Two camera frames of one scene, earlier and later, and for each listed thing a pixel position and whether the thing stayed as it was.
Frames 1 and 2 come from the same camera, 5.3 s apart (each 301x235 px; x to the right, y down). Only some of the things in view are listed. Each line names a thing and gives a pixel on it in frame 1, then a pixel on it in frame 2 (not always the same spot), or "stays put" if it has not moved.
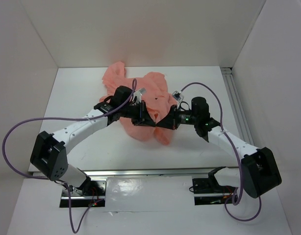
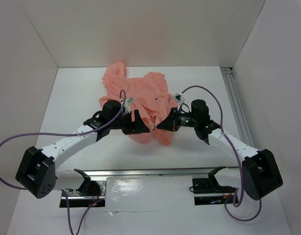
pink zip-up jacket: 156,98 stays put
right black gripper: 171,121 stays put
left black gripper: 142,116 to 137,127
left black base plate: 92,193 stays put
